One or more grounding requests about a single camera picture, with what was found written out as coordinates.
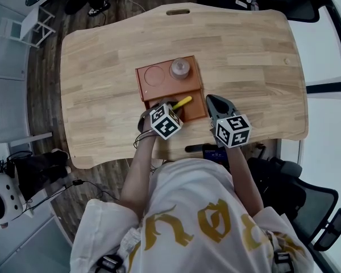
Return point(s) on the white round device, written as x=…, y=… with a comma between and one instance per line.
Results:
x=1, y=200

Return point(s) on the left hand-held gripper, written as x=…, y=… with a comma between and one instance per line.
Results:
x=166, y=121

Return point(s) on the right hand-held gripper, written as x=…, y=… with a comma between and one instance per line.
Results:
x=233, y=131

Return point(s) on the white folding chair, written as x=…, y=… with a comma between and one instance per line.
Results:
x=25, y=27

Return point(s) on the black harness buckle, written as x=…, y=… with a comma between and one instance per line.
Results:
x=109, y=263
x=282, y=260

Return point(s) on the brown box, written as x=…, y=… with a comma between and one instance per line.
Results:
x=170, y=85

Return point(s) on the person's left forearm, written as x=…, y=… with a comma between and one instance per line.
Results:
x=139, y=172

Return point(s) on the black control box with display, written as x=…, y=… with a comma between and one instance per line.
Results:
x=215, y=153

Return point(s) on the black shoes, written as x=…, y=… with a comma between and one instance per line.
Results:
x=98, y=8

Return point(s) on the person's right forearm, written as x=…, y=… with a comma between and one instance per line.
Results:
x=243, y=178

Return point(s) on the white printed t-shirt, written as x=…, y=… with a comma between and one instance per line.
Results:
x=193, y=218

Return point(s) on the black mesh office chair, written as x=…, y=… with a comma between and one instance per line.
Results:
x=309, y=200

